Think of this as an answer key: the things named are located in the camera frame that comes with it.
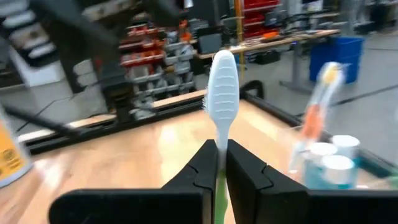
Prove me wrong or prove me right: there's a plastic-wrapped orange toothbrush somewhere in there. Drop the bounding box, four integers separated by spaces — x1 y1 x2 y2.
287 61 346 175

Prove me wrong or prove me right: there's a yellow canister white lid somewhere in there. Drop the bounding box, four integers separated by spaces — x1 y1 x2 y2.
0 104 34 189

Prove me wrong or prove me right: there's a blue mouthwash bottle white cap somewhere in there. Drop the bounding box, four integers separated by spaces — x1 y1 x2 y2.
331 134 361 169
319 154 356 190
302 141 339 189

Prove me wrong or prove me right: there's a green and white toothbrush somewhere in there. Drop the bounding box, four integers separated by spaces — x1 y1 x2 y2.
203 49 241 224

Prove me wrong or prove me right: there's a yellow hanging cable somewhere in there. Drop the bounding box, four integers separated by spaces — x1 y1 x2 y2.
233 0 246 80

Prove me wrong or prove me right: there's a white shelf unit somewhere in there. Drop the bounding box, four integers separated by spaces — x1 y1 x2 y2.
0 0 65 90

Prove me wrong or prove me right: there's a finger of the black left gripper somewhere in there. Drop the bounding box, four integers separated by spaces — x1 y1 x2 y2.
226 139 398 224
49 139 219 224

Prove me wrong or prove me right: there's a blue plastic bin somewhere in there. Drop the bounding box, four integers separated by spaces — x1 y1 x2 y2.
308 35 365 85

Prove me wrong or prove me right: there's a wooden top desk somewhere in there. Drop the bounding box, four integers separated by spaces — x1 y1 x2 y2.
195 29 342 94

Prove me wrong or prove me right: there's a red bin shelf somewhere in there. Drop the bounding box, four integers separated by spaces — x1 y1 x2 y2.
119 17 201 121
242 0 280 40

